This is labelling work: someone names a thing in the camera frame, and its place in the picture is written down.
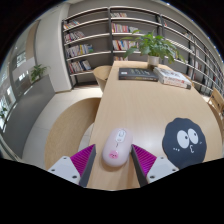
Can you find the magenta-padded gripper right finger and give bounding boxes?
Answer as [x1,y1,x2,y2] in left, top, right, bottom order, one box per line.
[130,143,179,188]

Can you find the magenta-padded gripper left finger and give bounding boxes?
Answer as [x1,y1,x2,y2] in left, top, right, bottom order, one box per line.
[47,143,97,188]

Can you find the pink computer mouse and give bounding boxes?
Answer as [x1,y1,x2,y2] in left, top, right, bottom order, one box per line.
[101,127,134,167]

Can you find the black cartoon-eyed mouse pad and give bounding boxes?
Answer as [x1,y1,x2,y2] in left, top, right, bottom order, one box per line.
[161,117,208,170]

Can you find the round-backed wooden chair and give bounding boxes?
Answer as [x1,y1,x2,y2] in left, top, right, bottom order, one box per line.
[92,64,113,92]
[44,97,102,170]

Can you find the white book red lettering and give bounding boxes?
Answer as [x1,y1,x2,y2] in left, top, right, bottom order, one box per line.
[162,79,193,90]

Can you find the light wooden slatted chairs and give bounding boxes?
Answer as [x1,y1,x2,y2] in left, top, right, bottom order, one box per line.
[207,87,224,134]

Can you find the white illustrated book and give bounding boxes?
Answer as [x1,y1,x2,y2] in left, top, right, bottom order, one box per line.
[153,66,193,85]

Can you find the black book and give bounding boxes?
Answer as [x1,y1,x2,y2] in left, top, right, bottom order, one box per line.
[118,67,159,82]

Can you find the green floor plant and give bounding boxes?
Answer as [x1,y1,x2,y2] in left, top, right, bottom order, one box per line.
[29,63,51,84]

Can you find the green potted plant white pot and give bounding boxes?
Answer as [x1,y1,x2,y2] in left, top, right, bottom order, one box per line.
[121,29,186,71]

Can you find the grey bookshelf unit with books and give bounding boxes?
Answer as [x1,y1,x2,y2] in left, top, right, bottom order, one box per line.
[61,5,224,98]

